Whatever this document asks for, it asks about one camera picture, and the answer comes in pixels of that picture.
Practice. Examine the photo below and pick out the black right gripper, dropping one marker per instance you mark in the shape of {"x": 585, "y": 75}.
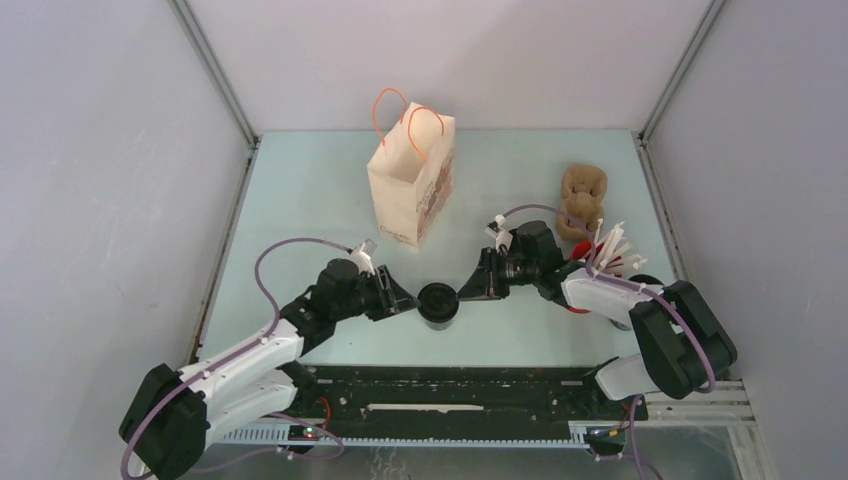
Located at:
{"x": 485, "y": 283}

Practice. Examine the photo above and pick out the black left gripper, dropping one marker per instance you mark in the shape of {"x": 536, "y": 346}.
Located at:
{"x": 391, "y": 299}

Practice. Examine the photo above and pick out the black coffee cup lid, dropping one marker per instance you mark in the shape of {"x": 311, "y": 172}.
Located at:
{"x": 438, "y": 302}

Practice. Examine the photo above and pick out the dark takeout coffee cup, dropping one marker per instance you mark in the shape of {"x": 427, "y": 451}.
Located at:
{"x": 438, "y": 324}

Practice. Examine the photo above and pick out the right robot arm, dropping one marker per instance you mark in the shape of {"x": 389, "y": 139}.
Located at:
{"x": 682, "y": 345}

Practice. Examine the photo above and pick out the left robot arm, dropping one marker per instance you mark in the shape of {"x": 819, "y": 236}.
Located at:
{"x": 176, "y": 414}

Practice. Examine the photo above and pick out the red straw holder cup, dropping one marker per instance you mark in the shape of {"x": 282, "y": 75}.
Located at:
{"x": 585, "y": 292}

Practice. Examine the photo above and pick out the brown pulp cup carrier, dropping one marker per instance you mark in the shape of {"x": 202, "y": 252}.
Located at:
{"x": 583, "y": 188}

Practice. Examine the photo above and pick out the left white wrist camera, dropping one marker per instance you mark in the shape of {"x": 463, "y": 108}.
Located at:
{"x": 361, "y": 256}

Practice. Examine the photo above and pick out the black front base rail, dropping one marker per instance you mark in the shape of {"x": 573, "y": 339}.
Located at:
{"x": 395, "y": 405}

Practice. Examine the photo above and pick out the paper bag orange handles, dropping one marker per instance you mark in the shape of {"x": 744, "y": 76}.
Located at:
{"x": 411, "y": 173}

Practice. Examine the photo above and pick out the aluminium frame rail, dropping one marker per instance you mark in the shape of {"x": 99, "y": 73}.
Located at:
{"x": 204, "y": 51}

